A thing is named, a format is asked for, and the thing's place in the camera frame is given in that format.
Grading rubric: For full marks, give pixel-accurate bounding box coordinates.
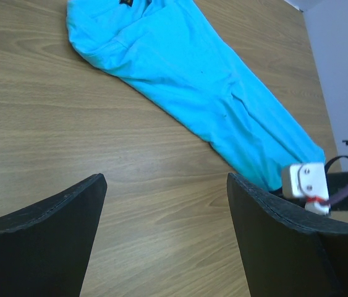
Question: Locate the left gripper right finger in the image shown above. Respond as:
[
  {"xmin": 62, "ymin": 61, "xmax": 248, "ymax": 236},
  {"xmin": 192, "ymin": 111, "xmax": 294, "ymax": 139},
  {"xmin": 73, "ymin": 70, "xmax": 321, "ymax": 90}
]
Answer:
[{"xmin": 227, "ymin": 173, "xmax": 348, "ymax": 296}]

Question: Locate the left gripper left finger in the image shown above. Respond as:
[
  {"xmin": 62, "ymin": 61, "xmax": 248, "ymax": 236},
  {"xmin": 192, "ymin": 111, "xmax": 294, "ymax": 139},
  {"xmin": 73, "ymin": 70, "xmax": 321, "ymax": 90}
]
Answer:
[{"xmin": 0, "ymin": 173, "xmax": 107, "ymax": 296}]

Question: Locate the turquoise t-shirt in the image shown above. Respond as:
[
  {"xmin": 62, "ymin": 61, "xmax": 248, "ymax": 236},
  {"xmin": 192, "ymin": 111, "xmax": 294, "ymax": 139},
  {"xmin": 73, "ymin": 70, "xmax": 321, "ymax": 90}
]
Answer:
[{"xmin": 67, "ymin": 1, "xmax": 325, "ymax": 191}]

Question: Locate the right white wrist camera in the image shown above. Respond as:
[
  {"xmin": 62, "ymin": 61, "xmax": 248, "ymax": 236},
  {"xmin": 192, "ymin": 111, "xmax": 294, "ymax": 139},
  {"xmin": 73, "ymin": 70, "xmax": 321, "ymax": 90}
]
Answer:
[{"xmin": 281, "ymin": 162, "xmax": 330, "ymax": 216}]

